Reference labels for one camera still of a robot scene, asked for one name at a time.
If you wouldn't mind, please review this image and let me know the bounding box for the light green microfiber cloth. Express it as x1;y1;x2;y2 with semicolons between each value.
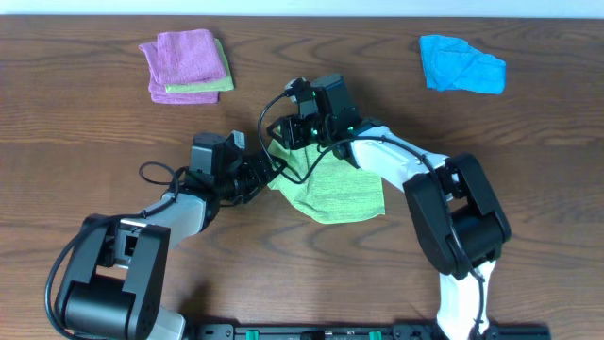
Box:
268;141;386;224

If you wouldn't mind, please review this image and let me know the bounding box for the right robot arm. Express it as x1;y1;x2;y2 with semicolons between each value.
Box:
258;74;511;339

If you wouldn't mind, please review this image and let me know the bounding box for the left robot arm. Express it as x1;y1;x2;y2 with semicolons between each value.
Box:
44;131;285;340

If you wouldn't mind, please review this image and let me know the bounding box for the folded green cloth in stack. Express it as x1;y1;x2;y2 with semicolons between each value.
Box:
165;39;235;94

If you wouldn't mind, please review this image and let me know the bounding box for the bottom folded purple cloth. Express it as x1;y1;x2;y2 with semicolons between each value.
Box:
138;41;221;106

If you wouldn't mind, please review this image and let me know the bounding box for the folded purple cloth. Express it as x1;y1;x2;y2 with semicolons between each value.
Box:
157;29;227;85
138;41;221;106

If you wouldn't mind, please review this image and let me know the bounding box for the top folded purple cloth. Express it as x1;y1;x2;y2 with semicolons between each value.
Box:
157;29;227;85

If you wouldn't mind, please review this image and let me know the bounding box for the blue crumpled cloth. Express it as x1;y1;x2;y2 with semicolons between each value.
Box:
419;35;507;94

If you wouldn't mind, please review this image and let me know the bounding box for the right black cable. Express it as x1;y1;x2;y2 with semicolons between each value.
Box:
257;90;488;337

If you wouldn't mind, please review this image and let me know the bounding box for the black cable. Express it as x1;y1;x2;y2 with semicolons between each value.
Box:
257;90;488;337
43;161;190;340

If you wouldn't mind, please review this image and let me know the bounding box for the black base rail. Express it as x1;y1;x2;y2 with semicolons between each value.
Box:
183;322;552;340

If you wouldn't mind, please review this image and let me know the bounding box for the left black cable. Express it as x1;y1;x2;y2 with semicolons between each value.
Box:
43;161;190;340

